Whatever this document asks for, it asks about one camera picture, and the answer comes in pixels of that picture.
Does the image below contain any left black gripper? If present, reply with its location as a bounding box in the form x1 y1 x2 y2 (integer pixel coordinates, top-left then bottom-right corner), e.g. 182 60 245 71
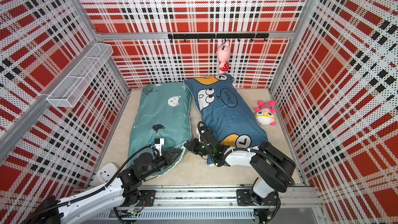
141 149 182 179

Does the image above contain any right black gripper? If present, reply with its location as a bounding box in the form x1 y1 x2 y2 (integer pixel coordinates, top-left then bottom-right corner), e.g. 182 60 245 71
183 138 214 158

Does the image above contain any green cat-print pillow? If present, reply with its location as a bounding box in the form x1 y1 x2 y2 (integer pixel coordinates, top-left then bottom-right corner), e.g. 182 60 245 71
128 82 192 175

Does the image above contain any blue cartoon-print pillow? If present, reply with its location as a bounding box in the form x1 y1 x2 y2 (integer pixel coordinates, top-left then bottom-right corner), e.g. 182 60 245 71
184 74 268 147

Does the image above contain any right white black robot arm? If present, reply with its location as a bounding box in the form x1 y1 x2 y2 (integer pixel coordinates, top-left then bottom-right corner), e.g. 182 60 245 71
184 121 296 206

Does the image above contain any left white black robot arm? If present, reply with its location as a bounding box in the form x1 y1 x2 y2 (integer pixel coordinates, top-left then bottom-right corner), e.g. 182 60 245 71
23 145 183 224

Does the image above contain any pink yellow plush toy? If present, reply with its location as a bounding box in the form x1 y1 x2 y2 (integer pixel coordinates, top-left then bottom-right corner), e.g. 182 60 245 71
255 101 276 126

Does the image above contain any pink hanging plush toy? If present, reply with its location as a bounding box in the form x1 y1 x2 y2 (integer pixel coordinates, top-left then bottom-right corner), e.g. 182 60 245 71
216 40 231 74

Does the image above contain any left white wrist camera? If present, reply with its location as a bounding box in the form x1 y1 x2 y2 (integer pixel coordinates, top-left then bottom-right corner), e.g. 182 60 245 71
151 138 165 157

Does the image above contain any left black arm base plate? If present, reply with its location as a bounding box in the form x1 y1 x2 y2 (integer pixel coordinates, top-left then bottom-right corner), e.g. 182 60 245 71
120 190 156 207

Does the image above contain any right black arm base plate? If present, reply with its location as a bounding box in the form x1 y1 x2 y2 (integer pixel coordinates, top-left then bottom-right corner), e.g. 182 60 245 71
236 189 279 206

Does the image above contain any black wall hook rail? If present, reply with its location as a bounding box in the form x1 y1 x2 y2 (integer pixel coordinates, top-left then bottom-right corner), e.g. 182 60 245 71
167 33 269 41

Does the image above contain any white wire mesh basket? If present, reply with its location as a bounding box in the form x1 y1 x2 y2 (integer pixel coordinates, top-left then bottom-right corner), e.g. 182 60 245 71
47 43 113 108

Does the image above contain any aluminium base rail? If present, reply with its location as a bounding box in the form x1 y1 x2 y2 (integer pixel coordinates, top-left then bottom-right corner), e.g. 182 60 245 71
89 184 323 220

